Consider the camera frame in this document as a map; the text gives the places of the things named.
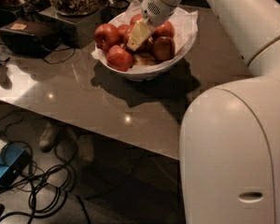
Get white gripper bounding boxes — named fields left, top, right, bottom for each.
left=127, top=0, right=182, bottom=51

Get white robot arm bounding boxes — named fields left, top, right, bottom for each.
left=141, top=0, right=280, bottom=224

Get red apple top back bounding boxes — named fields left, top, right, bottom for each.
left=130, top=13, right=143, bottom=24

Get small red apple behind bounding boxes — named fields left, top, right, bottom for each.
left=118, top=24, right=130, bottom=39

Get red apple right back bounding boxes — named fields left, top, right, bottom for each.
left=152, top=21, right=175, bottom=38

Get red apple right front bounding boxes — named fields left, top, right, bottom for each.
left=151, top=36, right=175, bottom=62

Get yellowish apple front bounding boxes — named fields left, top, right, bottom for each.
left=133, top=52, right=156, bottom=65

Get red apple far left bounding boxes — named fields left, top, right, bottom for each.
left=94, top=23, right=120, bottom=51

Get red apple front left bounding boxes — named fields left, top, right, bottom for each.
left=106, top=45, right=133, bottom=72

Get white bowl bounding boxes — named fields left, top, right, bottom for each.
left=95, top=4, right=198, bottom=82

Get black cup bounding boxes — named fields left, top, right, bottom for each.
left=109, top=0, right=130, bottom=18

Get dark grey box stand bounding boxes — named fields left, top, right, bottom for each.
left=39, top=7, right=110, bottom=49

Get black device with label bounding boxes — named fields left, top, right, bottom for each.
left=0, top=19, right=60, bottom=58

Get right white shoe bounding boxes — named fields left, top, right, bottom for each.
left=77, top=134, right=94, bottom=167

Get white shoe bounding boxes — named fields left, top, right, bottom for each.
left=39, top=123, right=59, bottom=152
left=77, top=134, right=94, bottom=167

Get left white shoe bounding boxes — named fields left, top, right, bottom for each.
left=39, top=123, right=59, bottom=152

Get blue box on floor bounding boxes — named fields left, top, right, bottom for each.
left=0, top=144, right=30, bottom=190

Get black table cable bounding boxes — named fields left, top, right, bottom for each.
left=41, top=45, right=77, bottom=65

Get black floor cables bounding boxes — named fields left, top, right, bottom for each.
left=0, top=111, right=92, bottom=224

